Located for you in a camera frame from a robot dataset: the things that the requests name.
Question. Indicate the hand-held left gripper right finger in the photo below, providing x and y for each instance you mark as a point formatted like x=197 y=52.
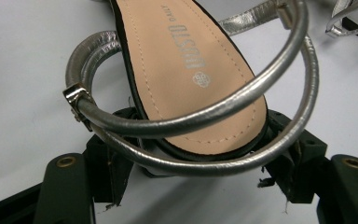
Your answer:
x=304 y=174

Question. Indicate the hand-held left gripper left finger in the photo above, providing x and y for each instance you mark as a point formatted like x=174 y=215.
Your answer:
x=108 y=174

